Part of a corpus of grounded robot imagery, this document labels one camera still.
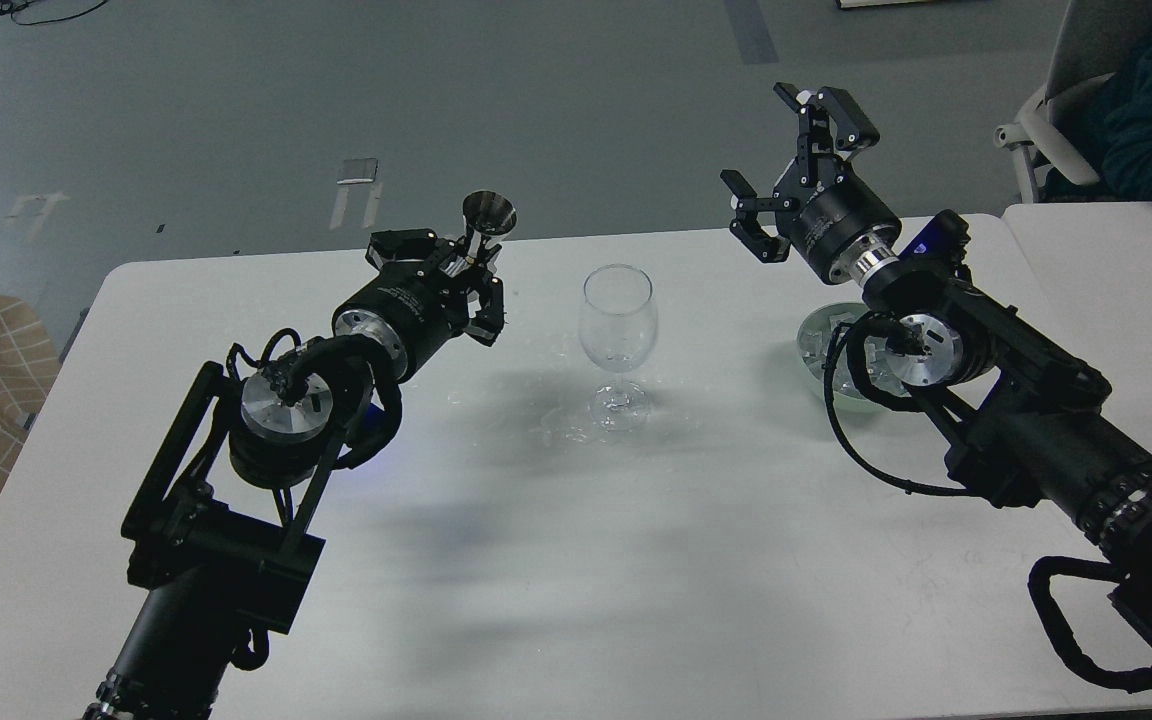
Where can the clear wine glass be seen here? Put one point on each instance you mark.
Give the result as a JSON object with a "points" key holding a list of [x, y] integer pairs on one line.
{"points": [[618, 328]]}

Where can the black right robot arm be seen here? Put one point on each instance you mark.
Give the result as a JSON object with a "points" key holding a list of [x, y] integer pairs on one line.
{"points": [[1022, 417]]}

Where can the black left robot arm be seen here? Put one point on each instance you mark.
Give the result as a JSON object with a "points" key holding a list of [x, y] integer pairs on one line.
{"points": [[220, 525]]}

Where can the white office chair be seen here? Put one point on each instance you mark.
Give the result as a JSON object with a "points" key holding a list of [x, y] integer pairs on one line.
{"points": [[1095, 38]]}

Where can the steel double jigger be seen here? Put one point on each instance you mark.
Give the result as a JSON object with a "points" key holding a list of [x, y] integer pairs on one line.
{"points": [[489, 217]]}

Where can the green bowl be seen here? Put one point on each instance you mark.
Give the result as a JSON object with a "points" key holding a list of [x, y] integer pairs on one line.
{"points": [[814, 360]]}

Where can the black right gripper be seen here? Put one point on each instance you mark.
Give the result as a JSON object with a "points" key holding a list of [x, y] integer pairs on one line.
{"points": [[822, 208]]}

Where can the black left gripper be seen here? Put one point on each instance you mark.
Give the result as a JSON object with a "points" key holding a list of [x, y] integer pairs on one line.
{"points": [[423, 296]]}

